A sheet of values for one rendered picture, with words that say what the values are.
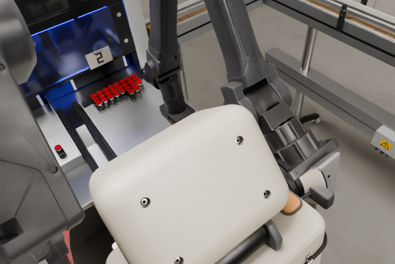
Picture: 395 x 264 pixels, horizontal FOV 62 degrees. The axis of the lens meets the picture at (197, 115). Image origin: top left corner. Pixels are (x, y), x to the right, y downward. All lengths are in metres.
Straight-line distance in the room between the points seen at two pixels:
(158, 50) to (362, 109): 1.11
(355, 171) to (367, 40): 0.91
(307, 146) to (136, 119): 0.68
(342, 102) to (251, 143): 1.34
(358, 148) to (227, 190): 1.90
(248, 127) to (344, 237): 1.55
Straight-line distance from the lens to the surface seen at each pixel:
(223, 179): 0.37
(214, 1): 0.55
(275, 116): 0.57
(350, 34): 1.49
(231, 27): 0.55
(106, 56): 1.20
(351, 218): 1.96
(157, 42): 0.79
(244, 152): 0.38
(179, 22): 1.47
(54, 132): 1.19
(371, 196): 2.06
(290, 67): 1.83
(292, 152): 0.56
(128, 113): 1.15
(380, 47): 1.44
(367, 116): 1.66
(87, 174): 1.03
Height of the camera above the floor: 1.66
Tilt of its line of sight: 46 degrees down
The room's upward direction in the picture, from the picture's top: 7 degrees counter-clockwise
